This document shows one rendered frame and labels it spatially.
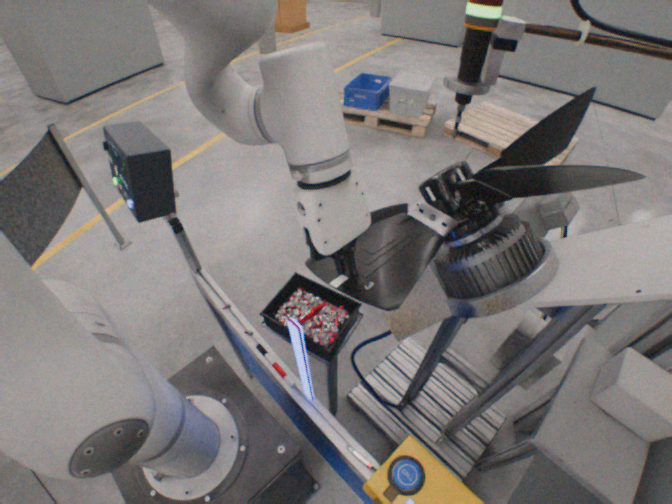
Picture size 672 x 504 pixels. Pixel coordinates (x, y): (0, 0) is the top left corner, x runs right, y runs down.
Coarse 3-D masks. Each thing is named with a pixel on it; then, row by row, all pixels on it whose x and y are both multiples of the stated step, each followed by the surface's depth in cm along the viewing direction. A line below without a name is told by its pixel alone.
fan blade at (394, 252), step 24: (408, 216) 62; (360, 240) 60; (384, 240) 58; (408, 240) 58; (432, 240) 58; (312, 264) 59; (360, 264) 54; (384, 264) 54; (408, 264) 53; (336, 288) 51; (360, 288) 50; (384, 288) 49; (408, 288) 49
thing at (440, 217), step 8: (416, 208) 65; (424, 208) 65; (432, 208) 65; (416, 216) 64; (424, 216) 64; (440, 216) 64; (448, 216) 63; (432, 224) 62; (440, 224) 62; (448, 224) 62; (456, 224) 62; (440, 232) 61; (448, 232) 61
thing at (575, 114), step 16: (592, 96) 56; (560, 112) 57; (576, 112) 59; (544, 128) 60; (560, 128) 62; (576, 128) 65; (512, 144) 61; (528, 144) 63; (544, 144) 65; (560, 144) 68; (512, 160) 65; (528, 160) 67; (544, 160) 69
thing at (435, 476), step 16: (400, 448) 45; (416, 448) 45; (384, 464) 43; (416, 464) 43; (432, 464) 43; (368, 480) 42; (384, 480) 42; (432, 480) 42; (448, 480) 42; (384, 496) 40; (400, 496) 40; (416, 496) 40; (432, 496) 40; (448, 496) 40; (464, 496) 40
